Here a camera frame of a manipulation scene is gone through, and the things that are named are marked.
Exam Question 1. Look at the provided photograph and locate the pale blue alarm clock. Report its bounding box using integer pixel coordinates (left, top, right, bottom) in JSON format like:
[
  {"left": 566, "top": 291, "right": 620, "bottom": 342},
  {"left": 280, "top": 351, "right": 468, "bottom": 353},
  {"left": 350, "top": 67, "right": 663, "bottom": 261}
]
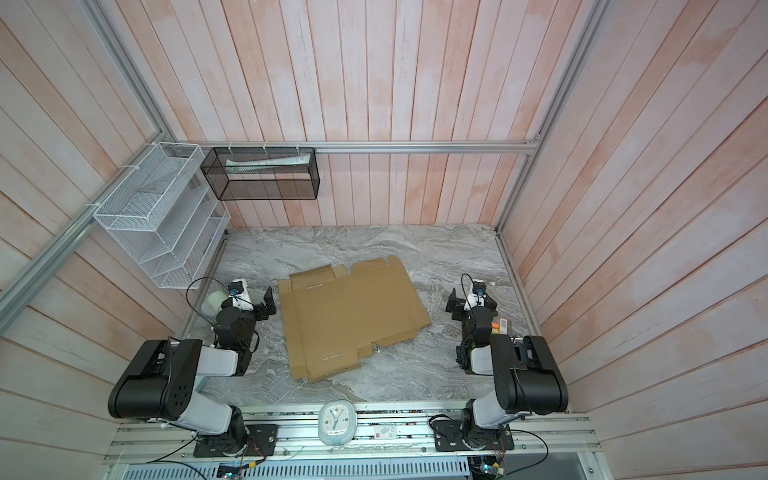
[{"left": 318, "top": 400, "right": 358, "bottom": 446}]

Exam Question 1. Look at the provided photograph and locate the pack of coloured markers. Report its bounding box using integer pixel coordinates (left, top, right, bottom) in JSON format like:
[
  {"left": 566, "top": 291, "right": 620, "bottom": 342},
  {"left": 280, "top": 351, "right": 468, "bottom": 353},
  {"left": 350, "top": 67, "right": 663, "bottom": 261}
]
[{"left": 491, "top": 318, "right": 511, "bottom": 336}]

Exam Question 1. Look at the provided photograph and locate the aluminium front rail frame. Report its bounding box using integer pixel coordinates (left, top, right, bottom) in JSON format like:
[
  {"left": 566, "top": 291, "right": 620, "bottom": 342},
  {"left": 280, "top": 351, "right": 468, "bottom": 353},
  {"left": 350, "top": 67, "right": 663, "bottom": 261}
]
[{"left": 103, "top": 401, "right": 612, "bottom": 479}]

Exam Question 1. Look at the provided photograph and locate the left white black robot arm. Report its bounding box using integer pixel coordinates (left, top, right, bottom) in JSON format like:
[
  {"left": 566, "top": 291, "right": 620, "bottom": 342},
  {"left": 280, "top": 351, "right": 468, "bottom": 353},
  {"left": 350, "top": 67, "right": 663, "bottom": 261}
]
[{"left": 107, "top": 280, "right": 277, "bottom": 456}]

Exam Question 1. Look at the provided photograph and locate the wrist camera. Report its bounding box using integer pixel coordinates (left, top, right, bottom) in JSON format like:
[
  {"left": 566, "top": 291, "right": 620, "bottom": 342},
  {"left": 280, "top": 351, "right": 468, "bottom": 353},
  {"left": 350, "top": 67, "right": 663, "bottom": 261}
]
[
  {"left": 467, "top": 281, "right": 498, "bottom": 311},
  {"left": 227, "top": 279, "right": 254, "bottom": 311}
]

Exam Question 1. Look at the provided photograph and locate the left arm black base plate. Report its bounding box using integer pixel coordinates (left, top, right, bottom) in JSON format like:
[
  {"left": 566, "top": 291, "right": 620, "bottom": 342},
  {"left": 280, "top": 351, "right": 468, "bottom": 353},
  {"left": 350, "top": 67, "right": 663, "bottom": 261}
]
[{"left": 193, "top": 424, "right": 279, "bottom": 458}]

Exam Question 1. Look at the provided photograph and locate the brown cardboard box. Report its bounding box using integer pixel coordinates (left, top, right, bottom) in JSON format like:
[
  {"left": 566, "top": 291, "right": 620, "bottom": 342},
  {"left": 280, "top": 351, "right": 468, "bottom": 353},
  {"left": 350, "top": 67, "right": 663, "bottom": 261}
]
[{"left": 279, "top": 256, "right": 431, "bottom": 382}]

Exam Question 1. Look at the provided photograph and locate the white paper in basket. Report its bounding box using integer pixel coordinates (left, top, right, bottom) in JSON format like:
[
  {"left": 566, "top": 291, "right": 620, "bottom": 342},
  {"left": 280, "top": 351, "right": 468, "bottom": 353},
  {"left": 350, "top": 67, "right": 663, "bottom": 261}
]
[{"left": 225, "top": 154, "right": 312, "bottom": 175}]

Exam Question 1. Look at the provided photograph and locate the black mesh wall basket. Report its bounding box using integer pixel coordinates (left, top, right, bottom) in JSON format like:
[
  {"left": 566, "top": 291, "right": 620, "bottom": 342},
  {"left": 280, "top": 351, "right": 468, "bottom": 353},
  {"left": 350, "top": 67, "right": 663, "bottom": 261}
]
[{"left": 201, "top": 146, "right": 321, "bottom": 201}]

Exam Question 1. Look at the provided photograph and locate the white wire mesh shelf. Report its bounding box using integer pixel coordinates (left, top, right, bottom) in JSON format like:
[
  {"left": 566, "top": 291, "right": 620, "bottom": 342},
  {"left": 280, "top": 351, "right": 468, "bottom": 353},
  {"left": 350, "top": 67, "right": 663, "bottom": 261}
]
[{"left": 94, "top": 142, "right": 230, "bottom": 290}]

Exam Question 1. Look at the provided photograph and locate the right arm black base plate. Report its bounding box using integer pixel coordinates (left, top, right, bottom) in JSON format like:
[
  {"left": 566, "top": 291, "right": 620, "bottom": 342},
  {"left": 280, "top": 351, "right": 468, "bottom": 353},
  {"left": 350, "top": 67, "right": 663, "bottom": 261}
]
[{"left": 428, "top": 415, "right": 515, "bottom": 452}]

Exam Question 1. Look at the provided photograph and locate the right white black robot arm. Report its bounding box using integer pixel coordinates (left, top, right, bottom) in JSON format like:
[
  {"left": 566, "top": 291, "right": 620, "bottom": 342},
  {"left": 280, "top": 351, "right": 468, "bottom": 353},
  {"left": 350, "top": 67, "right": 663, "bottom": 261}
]
[{"left": 434, "top": 282, "right": 569, "bottom": 449}]

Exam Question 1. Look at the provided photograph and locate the small white label card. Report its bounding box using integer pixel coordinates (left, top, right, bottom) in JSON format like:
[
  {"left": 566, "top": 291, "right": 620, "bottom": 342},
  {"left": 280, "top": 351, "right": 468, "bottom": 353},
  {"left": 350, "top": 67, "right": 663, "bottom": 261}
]
[{"left": 374, "top": 425, "right": 398, "bottom": 440}]

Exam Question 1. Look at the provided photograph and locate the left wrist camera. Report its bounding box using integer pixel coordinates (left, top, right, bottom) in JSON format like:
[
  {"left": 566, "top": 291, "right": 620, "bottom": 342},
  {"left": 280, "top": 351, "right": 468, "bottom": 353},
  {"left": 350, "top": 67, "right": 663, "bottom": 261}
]
[{"left": 227, "top": 279, "right": 254, "bottom": 311}]

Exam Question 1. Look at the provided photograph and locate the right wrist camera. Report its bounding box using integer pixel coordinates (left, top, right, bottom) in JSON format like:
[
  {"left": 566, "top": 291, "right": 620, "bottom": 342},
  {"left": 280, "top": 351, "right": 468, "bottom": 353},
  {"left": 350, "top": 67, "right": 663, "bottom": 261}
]
[{"left": 467, "top": 281, "right": 498, "bottom": 311}]

